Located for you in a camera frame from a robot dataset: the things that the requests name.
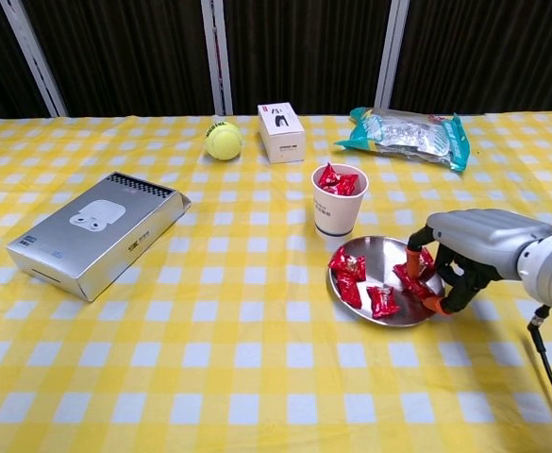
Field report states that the red candy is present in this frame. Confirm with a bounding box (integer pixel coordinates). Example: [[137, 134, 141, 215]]
[[366, 285, 401, 321], [334, 173, 361, 197], [327, 245, 369, 283], [392, 262, 433, 302], [335, 276, 363, 310], [317, 162, 344, 190], [416, 247, 436, 276]]

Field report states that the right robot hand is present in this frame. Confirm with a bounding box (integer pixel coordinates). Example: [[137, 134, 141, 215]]
[[406, 209, 552, 316]]

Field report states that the white paper cup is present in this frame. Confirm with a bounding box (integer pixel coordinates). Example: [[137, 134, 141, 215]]
[[310, 162, 369, 239]]

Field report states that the yellow checkered tablecloth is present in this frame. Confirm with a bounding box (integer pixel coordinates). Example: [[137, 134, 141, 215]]
[[0, 111, 552, 453]]

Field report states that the small white product box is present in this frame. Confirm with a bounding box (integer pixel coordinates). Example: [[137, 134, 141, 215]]
[[257, 102, 306, 165]]

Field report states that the teal snack bag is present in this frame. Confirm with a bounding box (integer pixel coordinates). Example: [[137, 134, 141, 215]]
[[333, 107, 472, 174]]

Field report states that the round steel plate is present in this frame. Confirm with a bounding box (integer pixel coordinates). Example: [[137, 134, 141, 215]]
[[327, 235, 448, 327]]

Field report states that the yellow tennis ball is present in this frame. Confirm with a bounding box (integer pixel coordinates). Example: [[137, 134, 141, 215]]
[[204, 120, 245, 161]]

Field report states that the silver earbuds box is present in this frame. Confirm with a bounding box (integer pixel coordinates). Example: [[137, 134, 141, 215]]
[[5, 171, 192, 303]]

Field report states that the white metal frame post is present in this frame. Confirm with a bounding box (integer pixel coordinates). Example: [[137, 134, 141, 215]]
[[201, 0, 234, 116], [0, 0, 69, 118], [374, 0, 410, 109]]

